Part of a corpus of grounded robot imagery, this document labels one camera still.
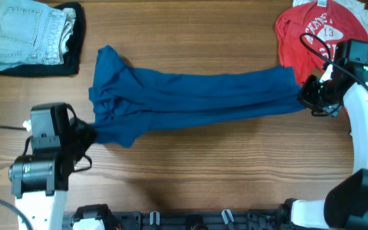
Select blue t-shirt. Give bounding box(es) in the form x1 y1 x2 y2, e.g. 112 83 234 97
89 45 305 148

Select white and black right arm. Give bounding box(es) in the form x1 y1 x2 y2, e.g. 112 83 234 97
275 39 368 229

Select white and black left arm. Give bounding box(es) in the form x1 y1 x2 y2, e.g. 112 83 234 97
8 102 98 229

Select red printed t-shirt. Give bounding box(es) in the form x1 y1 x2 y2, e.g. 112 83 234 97
275 0 368 85

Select folded black garment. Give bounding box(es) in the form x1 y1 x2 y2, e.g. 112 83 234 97
0 2 86 77

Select folded light blue jeans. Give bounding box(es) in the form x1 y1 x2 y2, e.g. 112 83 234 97
0 0 77 71

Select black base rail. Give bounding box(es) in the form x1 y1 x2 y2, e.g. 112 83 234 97
62 209 300 230

